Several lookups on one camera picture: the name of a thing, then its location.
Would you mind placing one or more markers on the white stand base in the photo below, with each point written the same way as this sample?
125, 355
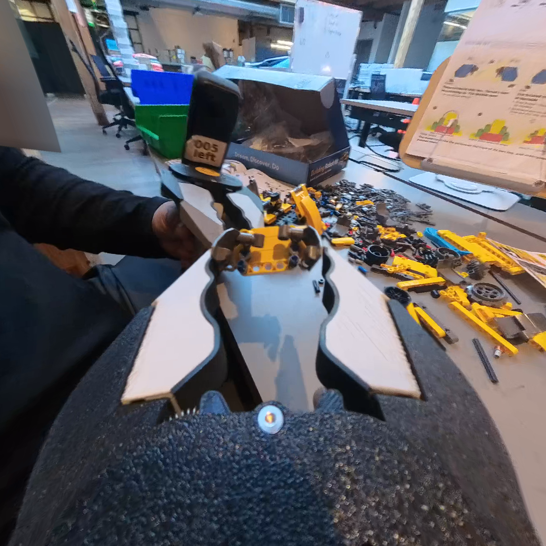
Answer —
460, 187

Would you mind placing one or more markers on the grey toy wheel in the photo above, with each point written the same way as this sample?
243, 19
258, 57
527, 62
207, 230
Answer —
486, 294

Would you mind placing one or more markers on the blue curved toy panel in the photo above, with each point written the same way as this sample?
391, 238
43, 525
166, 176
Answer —
439, 239

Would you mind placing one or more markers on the person's legs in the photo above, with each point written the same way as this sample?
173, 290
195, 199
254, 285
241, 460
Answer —
136, 281

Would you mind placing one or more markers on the long black toy axle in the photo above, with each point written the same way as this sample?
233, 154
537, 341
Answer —
485, 360

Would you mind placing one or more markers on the yellow and grey brick assembly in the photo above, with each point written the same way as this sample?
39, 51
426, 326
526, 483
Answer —
268, 251

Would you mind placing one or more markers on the printed instruction booklet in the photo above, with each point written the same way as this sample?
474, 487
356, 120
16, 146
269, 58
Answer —
529, 260

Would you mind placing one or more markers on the black spoked toy wheel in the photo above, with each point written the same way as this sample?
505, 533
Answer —
396, 293

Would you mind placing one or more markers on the person's torso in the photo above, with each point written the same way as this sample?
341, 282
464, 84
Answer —
34, 341

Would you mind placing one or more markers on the black office chair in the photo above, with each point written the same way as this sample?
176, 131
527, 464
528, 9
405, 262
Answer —
111, 94

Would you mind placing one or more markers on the whiteboard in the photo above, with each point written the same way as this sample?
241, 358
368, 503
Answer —
324, 38

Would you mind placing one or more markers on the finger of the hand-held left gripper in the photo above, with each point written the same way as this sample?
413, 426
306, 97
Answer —
249, 209
198, 213

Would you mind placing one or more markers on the grey desk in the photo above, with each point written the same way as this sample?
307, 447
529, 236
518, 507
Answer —
503, 409

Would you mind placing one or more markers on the white punched card sheet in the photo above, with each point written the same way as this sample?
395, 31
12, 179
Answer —
251, 177

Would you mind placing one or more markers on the pile of loose toy bricks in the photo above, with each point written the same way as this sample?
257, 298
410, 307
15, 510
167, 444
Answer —
384, 234

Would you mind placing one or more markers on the wooden board with instruction sheet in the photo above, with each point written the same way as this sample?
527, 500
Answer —
490, 106

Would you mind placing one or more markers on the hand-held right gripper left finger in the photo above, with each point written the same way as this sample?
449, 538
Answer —
175, 341

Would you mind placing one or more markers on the partly built yellow toy vehicle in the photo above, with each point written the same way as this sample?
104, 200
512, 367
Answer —
305, 204

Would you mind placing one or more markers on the green plastic bin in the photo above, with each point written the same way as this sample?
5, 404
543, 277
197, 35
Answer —
166, 128

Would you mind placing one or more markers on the dark blue cardboard box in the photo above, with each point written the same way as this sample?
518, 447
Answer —
277, 164

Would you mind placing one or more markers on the clear plastic bags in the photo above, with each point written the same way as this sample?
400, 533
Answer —
290, 132

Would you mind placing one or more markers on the blue plastic bin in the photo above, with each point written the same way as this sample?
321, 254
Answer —
162, 87

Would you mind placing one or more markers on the black toy wheel hub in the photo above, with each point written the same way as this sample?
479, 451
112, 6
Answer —
377, 254

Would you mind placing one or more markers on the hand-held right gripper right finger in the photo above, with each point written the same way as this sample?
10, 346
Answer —
367, 337

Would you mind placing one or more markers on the background office desk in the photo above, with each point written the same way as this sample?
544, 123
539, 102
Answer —
379, 106

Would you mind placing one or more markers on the wooden pillar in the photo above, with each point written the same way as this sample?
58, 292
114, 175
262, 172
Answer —
409, 30

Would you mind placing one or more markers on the person's left hand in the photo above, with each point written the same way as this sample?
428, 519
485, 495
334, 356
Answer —
170, 232

